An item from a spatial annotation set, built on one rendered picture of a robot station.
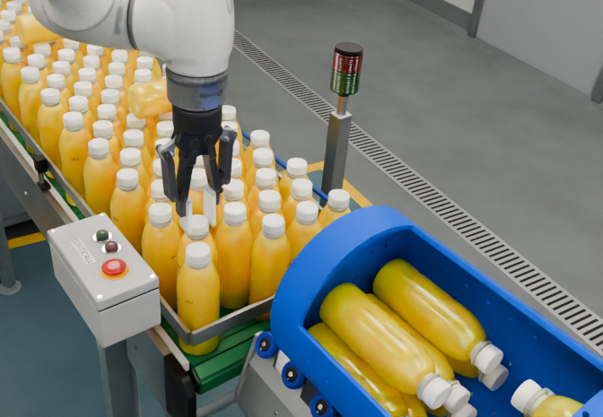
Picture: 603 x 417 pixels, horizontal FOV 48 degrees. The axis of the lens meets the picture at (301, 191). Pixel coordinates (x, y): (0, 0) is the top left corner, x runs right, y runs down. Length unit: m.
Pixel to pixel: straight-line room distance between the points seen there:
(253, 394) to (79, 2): 0.68
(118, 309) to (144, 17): 0.43
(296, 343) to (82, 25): 0.52
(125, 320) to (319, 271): 0.33
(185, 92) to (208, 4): 0.13
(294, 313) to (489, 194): 2.57
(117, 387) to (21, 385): 1.14
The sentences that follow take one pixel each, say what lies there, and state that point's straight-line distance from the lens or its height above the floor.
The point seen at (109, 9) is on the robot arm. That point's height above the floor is 1.48.
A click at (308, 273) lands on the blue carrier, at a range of 0.94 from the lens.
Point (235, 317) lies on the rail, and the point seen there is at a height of 0.97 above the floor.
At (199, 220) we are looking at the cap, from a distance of 1.15.
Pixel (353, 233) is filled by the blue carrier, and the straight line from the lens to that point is 0.95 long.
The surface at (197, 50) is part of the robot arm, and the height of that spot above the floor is 1.44.
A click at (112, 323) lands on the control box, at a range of 1.07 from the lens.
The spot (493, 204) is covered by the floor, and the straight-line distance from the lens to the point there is 3.38.
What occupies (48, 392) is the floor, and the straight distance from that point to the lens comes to 2.39.
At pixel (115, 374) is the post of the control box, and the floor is 0.84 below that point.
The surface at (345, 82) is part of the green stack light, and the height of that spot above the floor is 1.19.
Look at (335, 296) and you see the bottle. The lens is 0.97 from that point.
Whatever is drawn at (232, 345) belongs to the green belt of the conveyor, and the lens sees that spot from 1.23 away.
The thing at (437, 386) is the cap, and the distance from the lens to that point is 0.91.
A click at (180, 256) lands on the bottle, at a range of 1.17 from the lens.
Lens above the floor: 1.80
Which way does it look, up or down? 34 degrees down
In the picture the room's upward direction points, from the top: 5 degrees clockwise
